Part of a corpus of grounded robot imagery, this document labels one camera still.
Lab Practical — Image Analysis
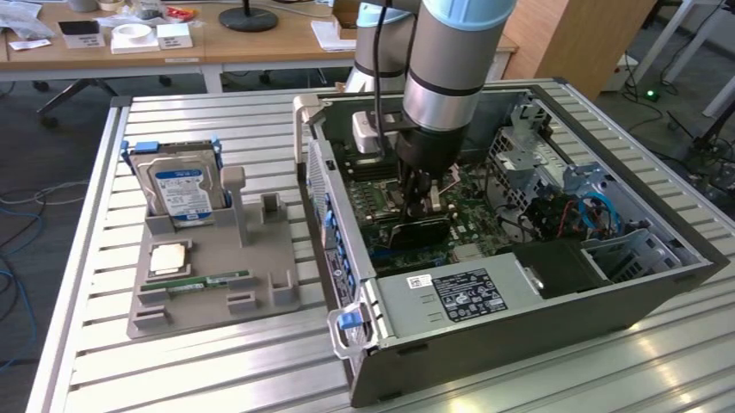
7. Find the CPU socket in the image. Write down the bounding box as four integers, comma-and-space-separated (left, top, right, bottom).
378, 176, 403, 213

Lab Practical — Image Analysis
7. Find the grey plastic parts rack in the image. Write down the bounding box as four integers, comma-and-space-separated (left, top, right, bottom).
124, 166, 302, 341

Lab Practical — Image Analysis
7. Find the hard disk with blue caddy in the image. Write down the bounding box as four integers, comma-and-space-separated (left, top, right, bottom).
118, 135, 228, 229

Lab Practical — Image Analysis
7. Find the stack of white papers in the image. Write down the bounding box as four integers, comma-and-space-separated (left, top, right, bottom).
309, 19, 358, 53

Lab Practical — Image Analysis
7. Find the silver CPU chip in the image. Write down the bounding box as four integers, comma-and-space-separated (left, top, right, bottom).
146, 244, 188, 276

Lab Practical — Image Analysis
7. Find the white card with red print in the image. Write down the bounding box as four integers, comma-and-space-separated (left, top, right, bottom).
6, 38, 53, 52

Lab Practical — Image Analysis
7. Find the white floor cable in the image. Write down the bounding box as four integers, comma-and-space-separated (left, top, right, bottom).
0, 179, 86, 207

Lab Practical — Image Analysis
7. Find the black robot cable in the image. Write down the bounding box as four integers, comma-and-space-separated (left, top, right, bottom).
370, 0, 397, 152

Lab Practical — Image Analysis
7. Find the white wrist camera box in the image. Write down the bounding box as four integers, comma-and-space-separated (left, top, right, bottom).
350, 110, 398, 155

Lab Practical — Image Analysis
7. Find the blue data wire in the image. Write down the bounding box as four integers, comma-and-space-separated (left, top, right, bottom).
575, 192, 623, 237

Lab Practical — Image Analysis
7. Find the black chair base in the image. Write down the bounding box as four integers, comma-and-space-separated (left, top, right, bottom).
33, 77, 173, 126

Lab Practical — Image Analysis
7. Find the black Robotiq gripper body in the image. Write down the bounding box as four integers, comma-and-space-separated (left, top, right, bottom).
394, 126, 465, 182

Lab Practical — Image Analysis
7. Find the dark plastic bag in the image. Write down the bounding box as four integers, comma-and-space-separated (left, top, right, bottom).
124, 0, 169, 22

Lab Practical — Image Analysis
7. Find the white table frame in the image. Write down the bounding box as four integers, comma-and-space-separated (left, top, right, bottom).
624, 0, 735, 118

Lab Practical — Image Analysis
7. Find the white box with black top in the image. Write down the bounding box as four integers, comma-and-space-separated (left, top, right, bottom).
56, 20, 106, 49

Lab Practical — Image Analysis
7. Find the white tape roll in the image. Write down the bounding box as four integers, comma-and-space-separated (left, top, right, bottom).
112, 23, 152, 44

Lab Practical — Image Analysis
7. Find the white control box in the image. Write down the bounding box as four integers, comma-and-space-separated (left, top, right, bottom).
615, 53, 640, 94

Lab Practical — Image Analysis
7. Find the wooden cabinet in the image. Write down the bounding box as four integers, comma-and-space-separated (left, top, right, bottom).
504, 0, 659, 101

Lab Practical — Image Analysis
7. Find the white labelled box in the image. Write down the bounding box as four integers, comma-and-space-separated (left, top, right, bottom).
154, 22, 193, 50

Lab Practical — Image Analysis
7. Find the metal socket cover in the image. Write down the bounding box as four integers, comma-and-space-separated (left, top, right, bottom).
440, 163, 464, 190

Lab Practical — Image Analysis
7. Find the black round lamp base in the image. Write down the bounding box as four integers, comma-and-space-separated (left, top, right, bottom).
217, 0, 280, 33

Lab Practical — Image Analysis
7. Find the light wooden office desk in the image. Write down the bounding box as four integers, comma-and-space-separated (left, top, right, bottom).
204, 0, 519, 94
0, 0, 206, 83

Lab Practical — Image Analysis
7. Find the open dark grey PC case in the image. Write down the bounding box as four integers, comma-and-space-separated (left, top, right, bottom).
292, 83, 731, 409

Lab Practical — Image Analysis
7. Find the black plastic fan shroud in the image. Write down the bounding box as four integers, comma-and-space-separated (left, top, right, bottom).
512, 237, 615, 301

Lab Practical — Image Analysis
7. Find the black power connector bundle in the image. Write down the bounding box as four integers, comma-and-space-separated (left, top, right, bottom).
519, 195, 567, 242

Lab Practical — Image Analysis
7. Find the black graphics card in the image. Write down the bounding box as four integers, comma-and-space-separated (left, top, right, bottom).
388, 217, 453, 251

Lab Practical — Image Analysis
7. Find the flat white box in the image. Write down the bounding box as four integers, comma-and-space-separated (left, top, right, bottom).
108, 36, 161, 56

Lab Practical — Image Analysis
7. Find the blue floor cable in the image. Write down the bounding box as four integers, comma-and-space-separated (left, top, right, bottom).
0, 206, 45, 371

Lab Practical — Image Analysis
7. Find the silver power supply unit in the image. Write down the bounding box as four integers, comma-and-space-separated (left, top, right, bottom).
358, 252, 545, 341

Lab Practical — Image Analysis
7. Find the silver metal disk bay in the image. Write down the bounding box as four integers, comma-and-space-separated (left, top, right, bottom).
579, 226, 685, 285
487, 124, 575, 203

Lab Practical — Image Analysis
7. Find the clear plastic bag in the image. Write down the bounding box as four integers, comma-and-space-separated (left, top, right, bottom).
0, 2, 45, 40

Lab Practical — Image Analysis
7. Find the green motherboard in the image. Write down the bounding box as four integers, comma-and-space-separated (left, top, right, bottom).
332, 141, 521, 279

